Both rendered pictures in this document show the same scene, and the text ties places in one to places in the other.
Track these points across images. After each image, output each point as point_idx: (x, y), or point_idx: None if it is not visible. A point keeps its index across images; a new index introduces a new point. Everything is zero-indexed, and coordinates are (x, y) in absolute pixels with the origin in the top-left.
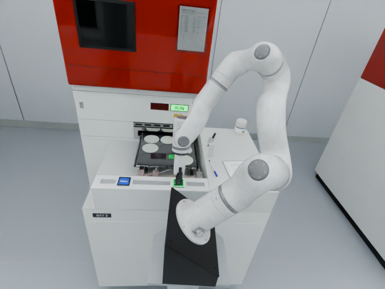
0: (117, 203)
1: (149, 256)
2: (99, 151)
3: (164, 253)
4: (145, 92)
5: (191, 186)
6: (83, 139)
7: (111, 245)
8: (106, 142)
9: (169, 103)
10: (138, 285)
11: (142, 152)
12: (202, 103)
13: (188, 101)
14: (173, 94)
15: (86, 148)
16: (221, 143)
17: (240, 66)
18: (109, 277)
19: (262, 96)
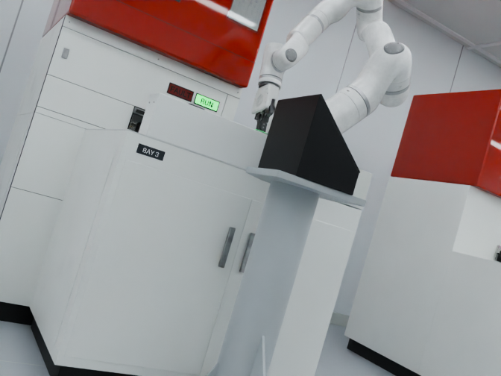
0: (183, 133)
1: (186, 274)
2: (55, 145)
3: (314, 110)
4: (168, 63)
5: None
6: (39, 114)
7: (135, 230)
8: (76, 131)
9: (195, 92)
10: (135, 372)
11: None
12: (302, 32)
13: (220, 96)
14: (203, 79)
15: (34, 133)
16: None
17: (342, 4)
18: (92, 330)
19: (370, 23)
